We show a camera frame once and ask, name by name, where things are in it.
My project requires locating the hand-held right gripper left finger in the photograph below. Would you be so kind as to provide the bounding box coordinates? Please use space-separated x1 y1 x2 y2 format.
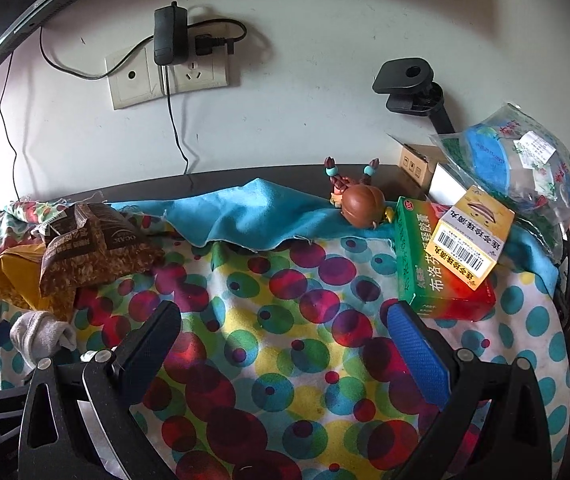
18 300 182 480

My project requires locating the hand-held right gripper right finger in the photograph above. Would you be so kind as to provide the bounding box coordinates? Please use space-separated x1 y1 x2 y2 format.
386 300 553 480

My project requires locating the white sock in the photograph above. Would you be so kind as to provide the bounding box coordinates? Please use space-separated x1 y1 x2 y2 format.
9 310 77 371

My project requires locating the yellow packet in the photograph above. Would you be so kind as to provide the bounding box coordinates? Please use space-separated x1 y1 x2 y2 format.
0 245 83 323

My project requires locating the green medicine box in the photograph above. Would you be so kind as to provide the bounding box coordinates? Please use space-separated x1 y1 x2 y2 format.
395 196 496 320

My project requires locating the small yellow medicine box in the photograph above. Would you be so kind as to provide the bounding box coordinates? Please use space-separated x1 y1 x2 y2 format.
425 185 516 292

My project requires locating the polka dot tablecloth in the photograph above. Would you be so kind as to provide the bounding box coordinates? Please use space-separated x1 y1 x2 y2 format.
0 200 570 480

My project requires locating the brown-haired figurine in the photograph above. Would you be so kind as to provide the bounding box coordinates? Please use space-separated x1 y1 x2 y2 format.
322 156 396 231

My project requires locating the teal cloth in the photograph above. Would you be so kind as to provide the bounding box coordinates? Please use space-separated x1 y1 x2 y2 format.
110 177 560 296

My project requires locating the white box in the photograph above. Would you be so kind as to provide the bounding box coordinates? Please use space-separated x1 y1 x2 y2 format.
427 162 480 206

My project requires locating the small cardboard box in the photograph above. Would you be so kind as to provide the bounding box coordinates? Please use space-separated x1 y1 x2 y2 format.
387 132 446 187

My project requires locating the clear printed plastic bag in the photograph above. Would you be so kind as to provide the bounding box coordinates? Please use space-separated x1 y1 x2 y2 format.
429 102 570 261

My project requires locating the black power adapter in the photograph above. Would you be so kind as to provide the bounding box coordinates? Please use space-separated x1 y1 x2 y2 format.
152 4 189 67

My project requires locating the thin black cable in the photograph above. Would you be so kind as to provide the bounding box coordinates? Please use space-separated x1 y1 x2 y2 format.
0 52 22 201

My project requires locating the adapter cable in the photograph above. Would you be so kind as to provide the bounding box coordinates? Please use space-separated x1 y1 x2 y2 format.
161 65 194 176

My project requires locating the white wall socket plate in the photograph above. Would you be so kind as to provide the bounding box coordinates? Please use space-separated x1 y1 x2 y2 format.
105 45 229 110

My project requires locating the black clamp mount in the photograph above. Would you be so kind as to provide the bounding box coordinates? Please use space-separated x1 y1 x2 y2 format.
372 58 456 136

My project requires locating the grey television cable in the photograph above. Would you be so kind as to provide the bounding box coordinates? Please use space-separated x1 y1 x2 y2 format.
40 25 158 81

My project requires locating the black plug with cable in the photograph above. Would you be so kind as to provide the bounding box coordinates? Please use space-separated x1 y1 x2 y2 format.
185 19 248 57

